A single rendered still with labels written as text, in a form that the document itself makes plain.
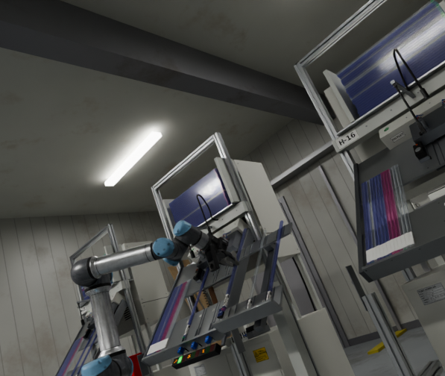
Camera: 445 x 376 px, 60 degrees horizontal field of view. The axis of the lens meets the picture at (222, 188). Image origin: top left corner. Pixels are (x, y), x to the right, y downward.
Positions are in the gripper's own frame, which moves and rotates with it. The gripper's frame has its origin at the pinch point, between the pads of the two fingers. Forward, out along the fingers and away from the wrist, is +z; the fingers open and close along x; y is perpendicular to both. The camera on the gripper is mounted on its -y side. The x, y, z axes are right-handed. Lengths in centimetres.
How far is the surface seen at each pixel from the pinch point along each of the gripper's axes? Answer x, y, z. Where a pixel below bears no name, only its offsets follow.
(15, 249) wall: 394, 169, -43
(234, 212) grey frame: 23, 57, 15
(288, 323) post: -14.2, -24.8, 20.3
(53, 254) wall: 392, 186, 3
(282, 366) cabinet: 19, -26, 53
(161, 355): 70, -22, 12
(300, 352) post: -14.2, -34.9, 27.4
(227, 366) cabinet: 55, -20, 48
